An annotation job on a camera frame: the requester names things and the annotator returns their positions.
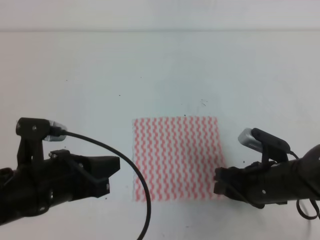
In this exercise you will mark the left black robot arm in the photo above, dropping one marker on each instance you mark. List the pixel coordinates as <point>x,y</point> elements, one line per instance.
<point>5,175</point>

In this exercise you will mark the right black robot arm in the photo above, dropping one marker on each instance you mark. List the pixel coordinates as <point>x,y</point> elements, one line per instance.
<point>308,173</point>

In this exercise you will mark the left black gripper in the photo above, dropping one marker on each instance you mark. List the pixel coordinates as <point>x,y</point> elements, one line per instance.
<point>39,184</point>

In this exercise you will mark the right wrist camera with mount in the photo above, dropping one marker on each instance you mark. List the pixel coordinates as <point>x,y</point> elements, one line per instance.
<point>270,146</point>

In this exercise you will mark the pink white wavy-striped towel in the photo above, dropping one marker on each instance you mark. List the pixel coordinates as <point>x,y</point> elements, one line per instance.
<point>178,156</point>

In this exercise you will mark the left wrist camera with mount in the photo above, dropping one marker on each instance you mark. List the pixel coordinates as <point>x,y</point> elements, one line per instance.
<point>33,131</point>

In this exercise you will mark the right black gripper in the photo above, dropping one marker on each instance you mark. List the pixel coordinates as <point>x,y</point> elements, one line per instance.
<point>276,185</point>

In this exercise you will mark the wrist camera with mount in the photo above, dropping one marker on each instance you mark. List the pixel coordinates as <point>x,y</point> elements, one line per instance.
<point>270,146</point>
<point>33,131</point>

